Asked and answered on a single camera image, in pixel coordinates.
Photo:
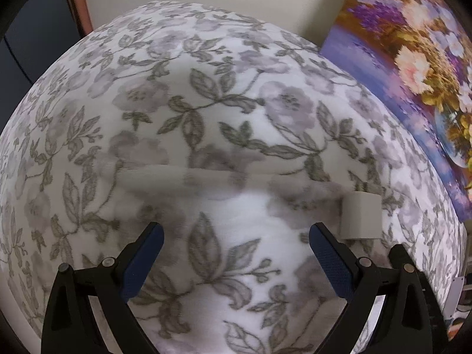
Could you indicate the floral printed blanket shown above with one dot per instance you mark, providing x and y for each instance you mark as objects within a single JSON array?
[{"x": 221, "y": 81}]

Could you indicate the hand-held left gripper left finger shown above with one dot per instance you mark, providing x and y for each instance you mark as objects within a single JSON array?
[{"x": 143, "y": 261}]

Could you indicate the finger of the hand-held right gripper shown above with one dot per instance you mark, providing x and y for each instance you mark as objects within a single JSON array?
[{"x": 433, "y": 309}]

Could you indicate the brown wooden furniture edge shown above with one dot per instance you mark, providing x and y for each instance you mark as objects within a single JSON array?
[{"x": 77, "y": 3}]

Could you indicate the white rectangular device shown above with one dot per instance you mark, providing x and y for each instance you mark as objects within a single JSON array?
[{"x": 454, "y": 295}]

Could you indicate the flower painting canvas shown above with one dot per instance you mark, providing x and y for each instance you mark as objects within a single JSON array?
[{"x": 405, "y": 62}]

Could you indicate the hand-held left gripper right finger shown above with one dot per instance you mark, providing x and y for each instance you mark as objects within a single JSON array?
[{"x": 330, "y": 261}]

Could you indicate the white plastic case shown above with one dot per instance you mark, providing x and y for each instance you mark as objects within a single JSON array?
[{"x": 361, "y": 214}]

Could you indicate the dark blue cabinet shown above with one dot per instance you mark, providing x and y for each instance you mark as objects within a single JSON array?
[{"x": 29, "y": 37}]

